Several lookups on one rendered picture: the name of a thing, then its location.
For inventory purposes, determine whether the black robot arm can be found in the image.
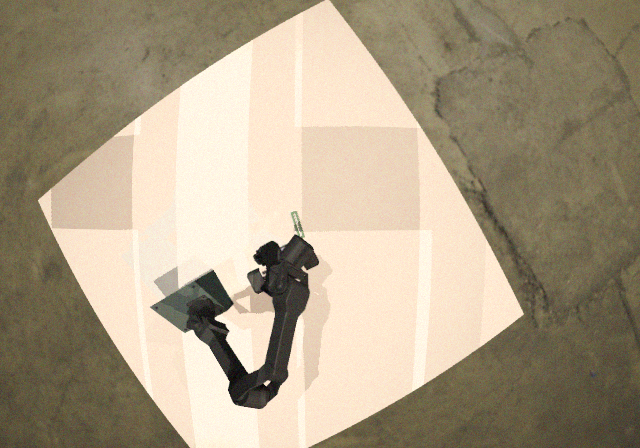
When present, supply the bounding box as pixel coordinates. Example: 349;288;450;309
186;234;314;409

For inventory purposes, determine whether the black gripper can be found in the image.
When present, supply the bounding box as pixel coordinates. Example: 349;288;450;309
246;252;319;294

